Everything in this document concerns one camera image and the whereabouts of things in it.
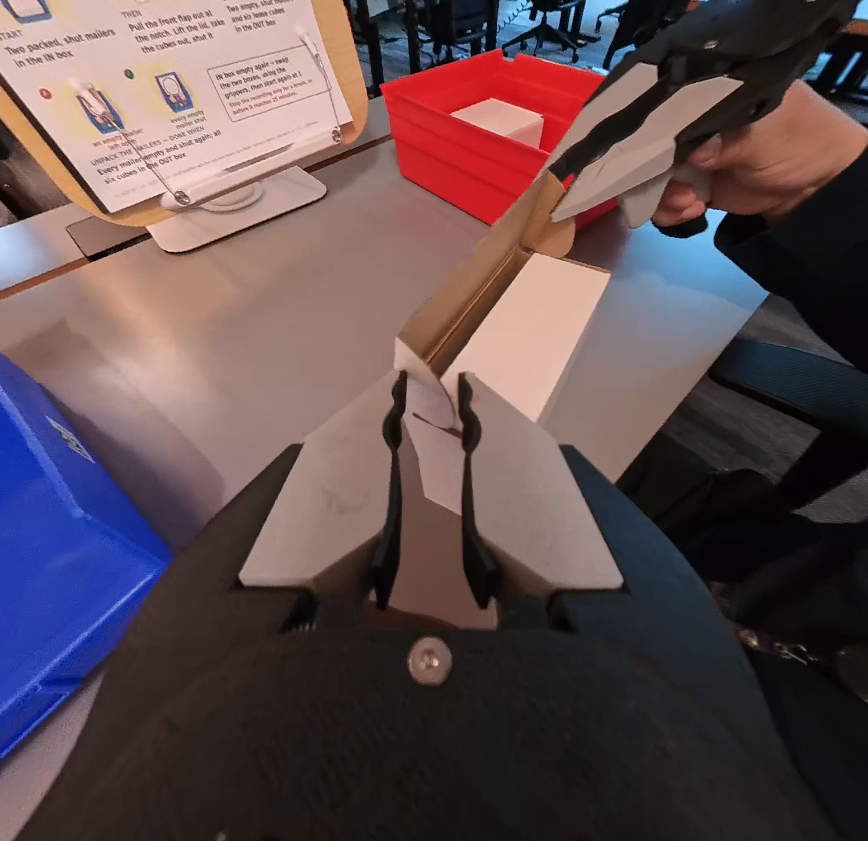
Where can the white cardboard box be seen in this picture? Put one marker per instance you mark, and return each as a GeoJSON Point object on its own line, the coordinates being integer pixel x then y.
{"type": "Point", "coordinates": [536, 326]}
{"type": "Point", "coordinates": [498, 122]}

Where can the row of black chairs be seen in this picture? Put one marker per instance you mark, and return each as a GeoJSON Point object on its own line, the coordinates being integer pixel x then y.
{"type": "Point", "coordinates": [556, 7]}

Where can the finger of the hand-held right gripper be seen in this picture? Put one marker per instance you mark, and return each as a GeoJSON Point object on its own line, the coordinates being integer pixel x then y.
{"type": "Point", "coordinates": [644, 149]}
{"type": "Point", "coordinates": [617, 99]}

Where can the instruction sheet on stand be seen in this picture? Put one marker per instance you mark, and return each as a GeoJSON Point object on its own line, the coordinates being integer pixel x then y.
{"type": "Point", "coordinates": [339, 41]}

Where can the black badge reel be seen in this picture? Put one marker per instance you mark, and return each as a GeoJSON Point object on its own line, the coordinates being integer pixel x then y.
{"type": "Point", "coordinates": [780, 648]}

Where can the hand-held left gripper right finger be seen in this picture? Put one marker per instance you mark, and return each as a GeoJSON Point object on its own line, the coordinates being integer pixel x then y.
{"type": "Point", "coordinates": [542, 515]}

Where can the person's right hand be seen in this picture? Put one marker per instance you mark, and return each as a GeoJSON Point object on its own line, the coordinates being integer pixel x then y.
{"type": "Point", "coordinates": [780, 156]}

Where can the blue plastic bin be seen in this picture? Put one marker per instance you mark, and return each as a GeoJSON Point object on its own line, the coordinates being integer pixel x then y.
{"type": "Point", "coordinates": [61, 549]}

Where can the person's right forearm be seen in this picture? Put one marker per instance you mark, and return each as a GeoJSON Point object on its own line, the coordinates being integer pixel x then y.
{"type": "Point", "coordinates": [814, 278]}

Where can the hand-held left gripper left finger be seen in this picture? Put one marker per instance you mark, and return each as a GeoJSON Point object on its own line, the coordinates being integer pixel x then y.
{"type": "Point", "coordinates": [325, 515]}

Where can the red plastic bin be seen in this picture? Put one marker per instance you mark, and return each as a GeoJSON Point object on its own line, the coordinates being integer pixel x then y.
{"type": "Point", "coordinates": [441, 149]}

